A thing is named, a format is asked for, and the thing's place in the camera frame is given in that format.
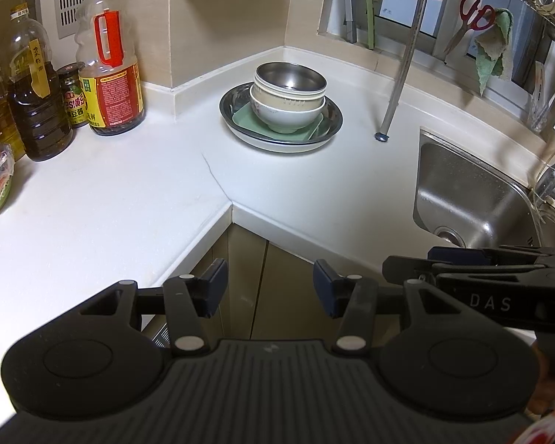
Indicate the grey cutting board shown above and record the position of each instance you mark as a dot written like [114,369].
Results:
[349,4]

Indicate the stainless steel sink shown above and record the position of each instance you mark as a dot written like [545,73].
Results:
[467,194]

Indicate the clear cup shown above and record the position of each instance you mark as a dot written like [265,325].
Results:
[539,118]

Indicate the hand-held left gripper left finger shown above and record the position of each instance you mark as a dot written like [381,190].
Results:
[217,283]

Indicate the green square plate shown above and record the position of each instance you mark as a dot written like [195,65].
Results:
[245,122]

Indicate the white ceramic bowl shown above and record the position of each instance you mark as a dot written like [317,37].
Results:
[286,120]

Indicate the beige base cabinet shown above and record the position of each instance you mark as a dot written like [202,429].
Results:
[277,282]

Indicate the person's patterned clothing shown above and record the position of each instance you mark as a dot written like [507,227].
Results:
[550,430]

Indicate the small deep steel bowl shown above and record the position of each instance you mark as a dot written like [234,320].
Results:
[289,76]

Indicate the green dishcloth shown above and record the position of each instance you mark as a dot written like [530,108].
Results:
[492,60]

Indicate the large shallow steel bowl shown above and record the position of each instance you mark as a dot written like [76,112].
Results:
[231,101]

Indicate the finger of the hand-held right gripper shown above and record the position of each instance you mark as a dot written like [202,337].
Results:
[407,269]
[453,255]

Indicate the grey vent grille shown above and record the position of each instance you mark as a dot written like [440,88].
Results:
[71,0]

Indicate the steel faucet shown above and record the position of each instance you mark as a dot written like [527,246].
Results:
[552,180]

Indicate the cream ribbed bowl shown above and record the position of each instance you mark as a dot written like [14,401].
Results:
[277,99]

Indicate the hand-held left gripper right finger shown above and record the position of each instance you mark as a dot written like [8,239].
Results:
[323,283]

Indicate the dark oil bottle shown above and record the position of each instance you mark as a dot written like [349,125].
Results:
[39,120]

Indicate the person's right hand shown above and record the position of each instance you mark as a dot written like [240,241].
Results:
[549,388]

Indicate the small sauce jar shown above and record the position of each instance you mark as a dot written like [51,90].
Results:
[74,101]

